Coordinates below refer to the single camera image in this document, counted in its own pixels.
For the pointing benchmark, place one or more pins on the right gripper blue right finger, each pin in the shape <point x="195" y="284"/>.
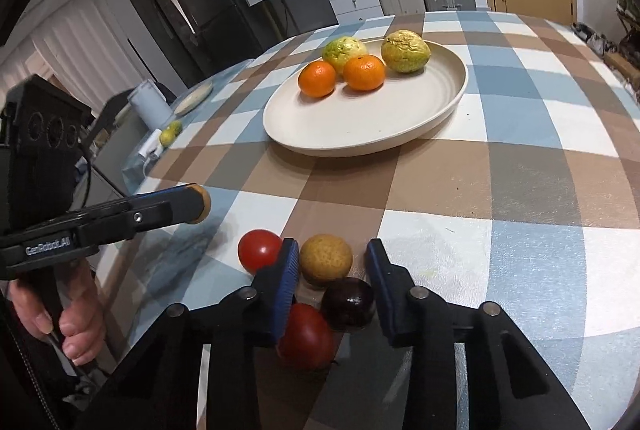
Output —
<point x="510" y="386"/>

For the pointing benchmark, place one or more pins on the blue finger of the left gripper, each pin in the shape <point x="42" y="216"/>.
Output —
<point x="157" y="217"/>
<point x="184" y="197"/>

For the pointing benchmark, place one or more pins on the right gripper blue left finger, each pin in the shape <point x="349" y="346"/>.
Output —
<point x="156" y="385"/>

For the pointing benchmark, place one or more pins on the round red tomato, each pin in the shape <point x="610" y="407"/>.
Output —
<point x="258" y="249"/>

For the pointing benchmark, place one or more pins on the brown longan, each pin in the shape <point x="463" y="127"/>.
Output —
<point x="207" y="204"/>
<point x="325" y="258"/>

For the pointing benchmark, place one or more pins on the oval red tomato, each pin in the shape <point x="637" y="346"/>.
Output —
<point x="308" y="341"/>

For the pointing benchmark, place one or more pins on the small orange mandarin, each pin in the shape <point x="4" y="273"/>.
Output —
<point x="317" y="80"/>

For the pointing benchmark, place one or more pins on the dark plum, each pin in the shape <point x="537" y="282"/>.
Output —
<point x="348" y="304"/>

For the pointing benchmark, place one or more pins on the large orange mandarin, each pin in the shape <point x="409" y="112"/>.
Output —
<point x="364" y="73"/>

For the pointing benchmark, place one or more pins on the person's left hand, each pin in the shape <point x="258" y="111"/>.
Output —
<point x="82" y="321"/>

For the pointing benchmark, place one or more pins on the white curtain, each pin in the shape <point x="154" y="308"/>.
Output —
<point x="83" y="48"/>

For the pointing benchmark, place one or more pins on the white kettle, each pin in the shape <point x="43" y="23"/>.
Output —
<point x="150" y="104"/>

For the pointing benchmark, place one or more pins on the small side plate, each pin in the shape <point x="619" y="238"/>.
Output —
<point x="192" y="99"/>

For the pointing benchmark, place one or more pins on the black refrigerator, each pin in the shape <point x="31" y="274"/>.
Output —
<point x="228" y="31"/>

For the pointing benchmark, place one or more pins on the cream round plate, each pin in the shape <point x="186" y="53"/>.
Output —
<point x="350" y="123"/>

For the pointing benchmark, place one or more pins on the yellow-green citrus left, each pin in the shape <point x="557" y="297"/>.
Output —
<point x="342" y="49"/>

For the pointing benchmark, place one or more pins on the yellow-green citrus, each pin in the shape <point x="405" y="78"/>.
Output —
<point x="342" y="49"/>
<point x="405" y="52"/>

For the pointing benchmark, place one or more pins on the checkered tablecloth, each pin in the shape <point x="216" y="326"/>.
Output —
<point x="528" y="196"/>

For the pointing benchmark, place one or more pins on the yellow-green citrus right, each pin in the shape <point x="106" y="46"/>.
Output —
<point x="405" y="52"/>

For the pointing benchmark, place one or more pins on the wooden shoe rack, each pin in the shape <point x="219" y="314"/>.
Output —
<point x="624" y="56"/>

